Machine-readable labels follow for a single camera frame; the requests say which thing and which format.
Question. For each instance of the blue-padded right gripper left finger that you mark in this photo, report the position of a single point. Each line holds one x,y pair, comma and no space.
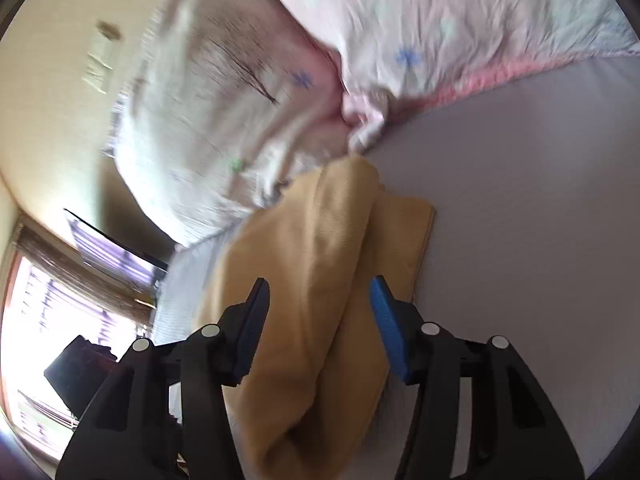
160,414

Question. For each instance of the tan long-sleeve shirt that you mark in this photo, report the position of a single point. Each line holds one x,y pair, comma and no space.
320,367

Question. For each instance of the dark television screen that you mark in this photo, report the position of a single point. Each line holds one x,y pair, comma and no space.
139,271

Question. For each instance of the white floral left pillow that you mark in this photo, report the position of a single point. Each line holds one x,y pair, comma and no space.
226,102

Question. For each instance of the pink floral right pillow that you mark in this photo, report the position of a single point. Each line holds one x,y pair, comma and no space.
399,55

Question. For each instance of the bright window with frame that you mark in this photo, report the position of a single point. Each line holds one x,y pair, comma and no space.
50,298

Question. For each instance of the white wall switch plate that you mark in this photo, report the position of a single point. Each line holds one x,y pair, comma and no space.
101,56

